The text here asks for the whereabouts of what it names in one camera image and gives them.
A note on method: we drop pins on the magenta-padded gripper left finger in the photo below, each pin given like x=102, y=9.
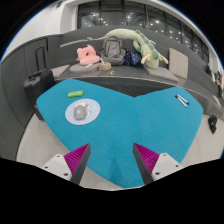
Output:
x=77, y=160

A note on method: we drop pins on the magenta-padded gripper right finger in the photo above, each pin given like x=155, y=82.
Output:
x=146, y=160

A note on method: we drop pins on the green eraser block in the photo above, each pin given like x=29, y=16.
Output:
x=75, y=94

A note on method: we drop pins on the white marker with black cap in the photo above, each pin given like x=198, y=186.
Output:
x=181, y=101

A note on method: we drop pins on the white marker with blue cap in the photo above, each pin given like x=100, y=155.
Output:
x=184, y=99

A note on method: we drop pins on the black bag on floor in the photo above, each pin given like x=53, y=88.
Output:
x=212, y=124

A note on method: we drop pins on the black hard case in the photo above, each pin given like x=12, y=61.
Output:
x=38, y=86

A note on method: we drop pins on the flat grey seat cushion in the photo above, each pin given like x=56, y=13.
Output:
x=161, y=74

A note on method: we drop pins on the small grey square cushion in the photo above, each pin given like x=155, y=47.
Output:
x=60, y=71

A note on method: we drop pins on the round grey seat cushion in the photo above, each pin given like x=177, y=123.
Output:
x=81, y=69

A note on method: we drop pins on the upright grey square cushion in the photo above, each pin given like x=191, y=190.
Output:
x=178, y=63

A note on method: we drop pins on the dark blue patterned bag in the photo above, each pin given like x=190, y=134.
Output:
x=131, y=59

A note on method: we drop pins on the pink plush cushion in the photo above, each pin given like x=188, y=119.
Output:
x=87, y=56

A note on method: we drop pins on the person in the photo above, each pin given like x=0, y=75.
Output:
x=218, y=83

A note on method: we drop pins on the green plush dragon toy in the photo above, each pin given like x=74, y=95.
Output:
x=148, y=50

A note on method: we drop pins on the grey backpack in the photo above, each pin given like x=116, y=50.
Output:
x=112, y=50

